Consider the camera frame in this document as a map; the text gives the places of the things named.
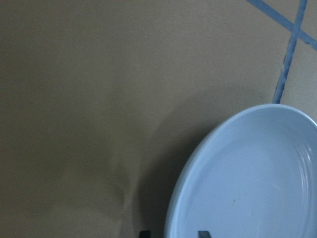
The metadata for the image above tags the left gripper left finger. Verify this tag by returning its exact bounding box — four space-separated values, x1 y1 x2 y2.
139 230 151 238

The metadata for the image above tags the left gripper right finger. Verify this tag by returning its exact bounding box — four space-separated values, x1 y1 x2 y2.
198 231 211 238

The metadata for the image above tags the blue plastic plate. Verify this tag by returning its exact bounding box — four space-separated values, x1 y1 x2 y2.
163 104 317 238

